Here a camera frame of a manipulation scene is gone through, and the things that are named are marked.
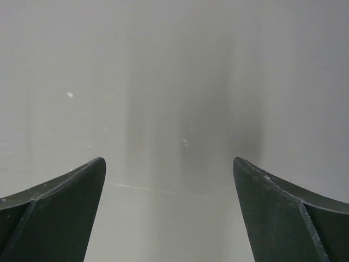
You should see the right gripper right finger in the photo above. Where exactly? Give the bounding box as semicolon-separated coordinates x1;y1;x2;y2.
233;157;348;261

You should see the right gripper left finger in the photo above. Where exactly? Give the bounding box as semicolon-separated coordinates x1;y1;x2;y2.
1;157;106;262

